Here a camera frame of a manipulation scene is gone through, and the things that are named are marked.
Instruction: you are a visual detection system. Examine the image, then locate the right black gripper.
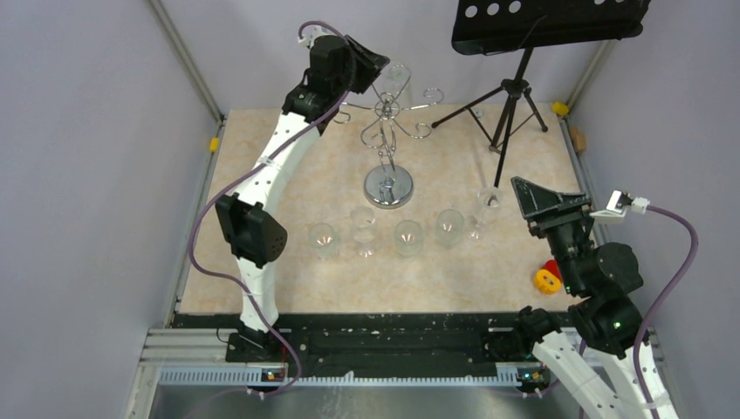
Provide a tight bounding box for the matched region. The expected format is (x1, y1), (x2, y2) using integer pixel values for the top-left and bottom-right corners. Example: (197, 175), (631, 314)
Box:
(510, 175), (593, 293)

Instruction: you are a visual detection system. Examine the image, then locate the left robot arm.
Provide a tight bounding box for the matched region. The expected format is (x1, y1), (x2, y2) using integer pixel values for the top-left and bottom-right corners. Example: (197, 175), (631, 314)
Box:
(215, 35), (390, 361)

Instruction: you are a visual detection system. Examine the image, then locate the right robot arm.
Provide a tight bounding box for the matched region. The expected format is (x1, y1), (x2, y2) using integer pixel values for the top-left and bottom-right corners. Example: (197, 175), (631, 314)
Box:
(510, 176), (678, 418)

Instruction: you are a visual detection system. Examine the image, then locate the chrome wine glass rack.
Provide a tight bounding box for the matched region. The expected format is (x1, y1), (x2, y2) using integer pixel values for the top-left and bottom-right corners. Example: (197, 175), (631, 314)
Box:
(341, 68), (444, 210)

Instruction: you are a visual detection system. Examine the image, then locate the yellow and red toy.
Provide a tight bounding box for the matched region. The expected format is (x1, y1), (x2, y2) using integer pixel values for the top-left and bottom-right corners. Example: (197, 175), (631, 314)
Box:
(532, 259), (563, 295)

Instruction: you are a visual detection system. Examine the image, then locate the yellow corner clip right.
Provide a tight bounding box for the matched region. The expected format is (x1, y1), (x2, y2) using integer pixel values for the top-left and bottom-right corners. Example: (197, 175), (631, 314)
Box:
(551, 101), (570, 117)

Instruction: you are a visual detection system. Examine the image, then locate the black music stand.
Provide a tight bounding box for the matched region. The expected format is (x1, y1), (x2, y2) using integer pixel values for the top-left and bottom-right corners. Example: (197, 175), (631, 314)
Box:
(431, 0), (649, 188)

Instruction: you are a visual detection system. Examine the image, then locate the yellow clip left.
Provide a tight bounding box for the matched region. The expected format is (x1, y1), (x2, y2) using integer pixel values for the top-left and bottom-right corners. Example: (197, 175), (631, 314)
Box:
(209, 137), (220, 154)

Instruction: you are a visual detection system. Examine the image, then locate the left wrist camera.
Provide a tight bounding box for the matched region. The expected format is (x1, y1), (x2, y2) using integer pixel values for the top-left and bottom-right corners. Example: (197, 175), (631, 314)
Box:
(298, 20), (344, 49)

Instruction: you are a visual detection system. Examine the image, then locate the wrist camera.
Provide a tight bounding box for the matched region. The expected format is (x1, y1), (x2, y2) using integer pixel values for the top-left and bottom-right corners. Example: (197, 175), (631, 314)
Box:
(298, 20), (344, 49)
(590, 190), (650, 224)

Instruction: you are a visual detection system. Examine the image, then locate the brown block on rail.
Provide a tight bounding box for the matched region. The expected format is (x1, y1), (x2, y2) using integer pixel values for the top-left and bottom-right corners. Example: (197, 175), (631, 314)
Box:
(569, 127), (587, 153)

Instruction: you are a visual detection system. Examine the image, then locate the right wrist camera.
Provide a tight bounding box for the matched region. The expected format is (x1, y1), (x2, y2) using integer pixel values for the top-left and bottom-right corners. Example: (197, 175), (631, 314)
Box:
(590, 190), (650, 224)

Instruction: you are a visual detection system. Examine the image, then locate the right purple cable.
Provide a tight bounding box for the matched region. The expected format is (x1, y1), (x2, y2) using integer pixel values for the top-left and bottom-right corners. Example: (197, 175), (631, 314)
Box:
(631, 205), (701, 419)

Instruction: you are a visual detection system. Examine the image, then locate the purple cable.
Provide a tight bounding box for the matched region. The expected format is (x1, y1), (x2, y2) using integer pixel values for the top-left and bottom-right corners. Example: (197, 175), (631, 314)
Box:
(631, 205), (701, 419)
(189, 20), (352, 396)

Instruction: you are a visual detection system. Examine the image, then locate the aluminium frame post right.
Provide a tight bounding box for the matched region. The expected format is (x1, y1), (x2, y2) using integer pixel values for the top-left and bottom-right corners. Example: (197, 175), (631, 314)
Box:
(566, 40), (614, 112)

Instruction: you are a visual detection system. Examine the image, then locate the aluminium frame post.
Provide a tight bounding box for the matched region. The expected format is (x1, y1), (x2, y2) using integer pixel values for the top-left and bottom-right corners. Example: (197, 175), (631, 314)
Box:
(145, 0), (225, 123)
(566, 40), (614, 112)

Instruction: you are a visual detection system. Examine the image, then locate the aluminium frame post left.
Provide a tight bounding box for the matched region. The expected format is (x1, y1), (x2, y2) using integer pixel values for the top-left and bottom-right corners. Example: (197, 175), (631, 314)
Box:
(145, 0), (225, 123)

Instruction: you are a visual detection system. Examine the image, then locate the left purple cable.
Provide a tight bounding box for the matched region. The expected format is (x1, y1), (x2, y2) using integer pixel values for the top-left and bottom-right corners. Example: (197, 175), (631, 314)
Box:
(189, 20), (352, 396)

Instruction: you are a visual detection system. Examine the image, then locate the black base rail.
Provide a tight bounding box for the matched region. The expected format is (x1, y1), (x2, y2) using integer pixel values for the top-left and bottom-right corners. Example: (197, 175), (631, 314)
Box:
(171, 312), (540, 380)

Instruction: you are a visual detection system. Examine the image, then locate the white cable duct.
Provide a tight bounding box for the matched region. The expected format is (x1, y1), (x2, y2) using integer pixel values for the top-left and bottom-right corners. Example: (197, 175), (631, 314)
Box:
(158, 367), (545, 388)

